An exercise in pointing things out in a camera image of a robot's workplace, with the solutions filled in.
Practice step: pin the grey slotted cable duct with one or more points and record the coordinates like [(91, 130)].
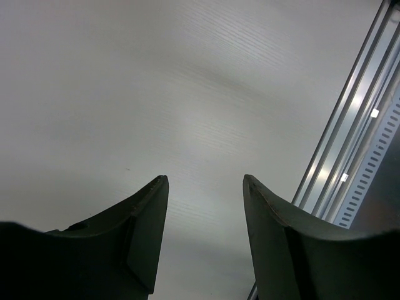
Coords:
[(372, 200)]

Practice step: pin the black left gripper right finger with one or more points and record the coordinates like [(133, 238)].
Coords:
[(296, 255)]

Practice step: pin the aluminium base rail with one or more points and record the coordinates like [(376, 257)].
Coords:
[(372, 83)]

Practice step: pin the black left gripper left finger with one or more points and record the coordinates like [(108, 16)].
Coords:
[(111, 255)]

